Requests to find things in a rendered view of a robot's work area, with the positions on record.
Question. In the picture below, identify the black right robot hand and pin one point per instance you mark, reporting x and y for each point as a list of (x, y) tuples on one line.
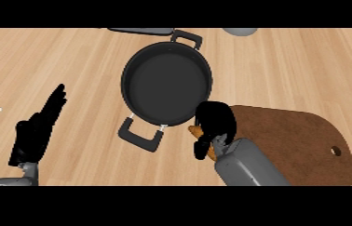
[(215, 118)]

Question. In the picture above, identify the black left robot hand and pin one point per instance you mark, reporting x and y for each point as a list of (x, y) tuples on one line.
[(41, 126)]

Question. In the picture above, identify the golden brown croissant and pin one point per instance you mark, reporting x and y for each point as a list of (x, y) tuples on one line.
[(196, 131)]

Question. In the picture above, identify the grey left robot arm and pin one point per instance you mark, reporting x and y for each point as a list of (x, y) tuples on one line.
[(26, 175)]

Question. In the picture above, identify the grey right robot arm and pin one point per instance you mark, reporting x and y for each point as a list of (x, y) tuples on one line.
[(251, 163)]

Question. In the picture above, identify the brown wooden cutting board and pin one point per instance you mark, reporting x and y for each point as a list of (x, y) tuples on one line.
[(294, 143)]

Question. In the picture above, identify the grey rounded object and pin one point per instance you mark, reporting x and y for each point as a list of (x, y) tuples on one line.
[(240, 31)]

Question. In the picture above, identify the dark grey flat object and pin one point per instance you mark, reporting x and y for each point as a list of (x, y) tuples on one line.
[(143, 30)]

